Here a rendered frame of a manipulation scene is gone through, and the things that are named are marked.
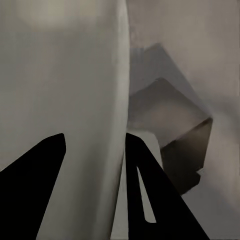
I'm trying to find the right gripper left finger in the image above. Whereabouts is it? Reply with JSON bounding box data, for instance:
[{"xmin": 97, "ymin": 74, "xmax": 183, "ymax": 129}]
[{"xmin": 0, "ymin": 133, "xmax": 66, "ymax": 240}]

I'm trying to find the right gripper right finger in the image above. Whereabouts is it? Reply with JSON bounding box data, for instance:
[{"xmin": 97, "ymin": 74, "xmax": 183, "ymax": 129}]
[{"xmin": 125, "ymin": 133, "xmax": 210, "ymax": 240}]

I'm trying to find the bowl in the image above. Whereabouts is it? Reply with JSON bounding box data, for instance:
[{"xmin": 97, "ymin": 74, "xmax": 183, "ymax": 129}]
[{"xmin": 0, "ymin": 0, "xmax": 130, "ymax": 240}]

